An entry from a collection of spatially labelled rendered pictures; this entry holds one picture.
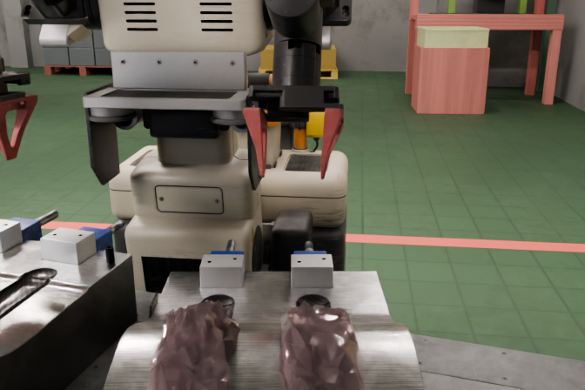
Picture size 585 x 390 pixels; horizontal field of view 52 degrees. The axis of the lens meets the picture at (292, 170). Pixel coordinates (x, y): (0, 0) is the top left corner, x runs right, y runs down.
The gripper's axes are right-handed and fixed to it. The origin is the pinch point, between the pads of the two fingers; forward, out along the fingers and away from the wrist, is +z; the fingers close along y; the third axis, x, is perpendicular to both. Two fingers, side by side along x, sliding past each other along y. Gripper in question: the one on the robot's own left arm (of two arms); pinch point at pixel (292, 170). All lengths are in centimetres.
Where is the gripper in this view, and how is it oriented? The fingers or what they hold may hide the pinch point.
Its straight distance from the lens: 68.5
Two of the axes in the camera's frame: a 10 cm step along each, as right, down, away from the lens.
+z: -0.4, 9.9, -1.7
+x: 0.9, 1.7, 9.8
